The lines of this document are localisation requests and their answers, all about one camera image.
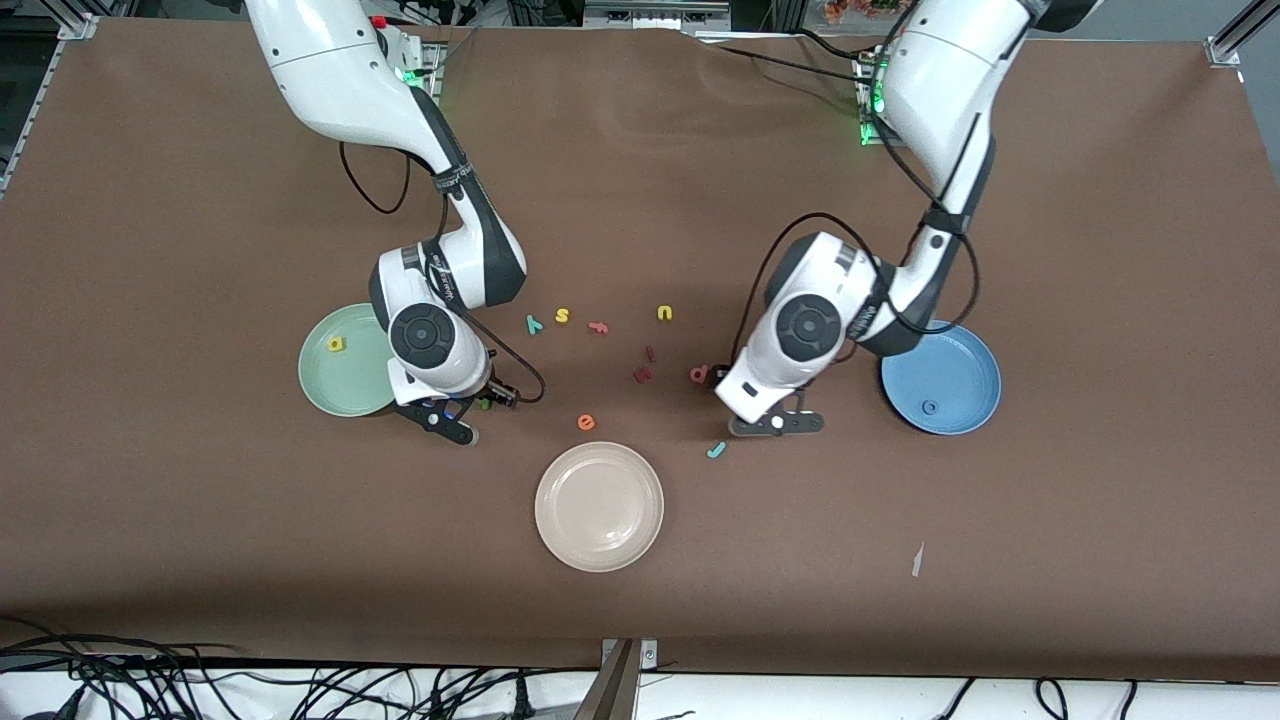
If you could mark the blue plate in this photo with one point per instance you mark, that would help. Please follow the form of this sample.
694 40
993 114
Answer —
950 380

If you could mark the brown table cover sheet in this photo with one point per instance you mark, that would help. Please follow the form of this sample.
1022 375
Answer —
640 200

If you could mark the green plate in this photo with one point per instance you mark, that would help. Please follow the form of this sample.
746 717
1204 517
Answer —
340 385

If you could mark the orange flowers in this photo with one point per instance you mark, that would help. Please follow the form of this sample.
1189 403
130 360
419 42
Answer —
860 10

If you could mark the grey device box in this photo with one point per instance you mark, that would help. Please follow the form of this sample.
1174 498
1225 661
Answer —
655 12

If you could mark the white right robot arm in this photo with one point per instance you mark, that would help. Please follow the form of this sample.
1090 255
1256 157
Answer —
340 80

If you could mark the white paper scrap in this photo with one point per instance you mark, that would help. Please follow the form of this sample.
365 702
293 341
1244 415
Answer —
917 560

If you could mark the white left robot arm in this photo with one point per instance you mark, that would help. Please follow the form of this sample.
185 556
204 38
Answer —
940 90

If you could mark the aluminium table edge rail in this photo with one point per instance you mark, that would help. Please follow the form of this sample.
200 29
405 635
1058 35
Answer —
35 110

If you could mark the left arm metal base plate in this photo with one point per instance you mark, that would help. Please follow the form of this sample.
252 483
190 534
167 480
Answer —
868 115

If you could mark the beige plate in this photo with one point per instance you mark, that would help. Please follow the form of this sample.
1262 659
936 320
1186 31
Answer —
599 507

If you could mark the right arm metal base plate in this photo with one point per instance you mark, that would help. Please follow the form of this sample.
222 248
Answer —
435 65

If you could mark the aluminium profile bracket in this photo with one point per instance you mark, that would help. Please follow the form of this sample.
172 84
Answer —
615 690

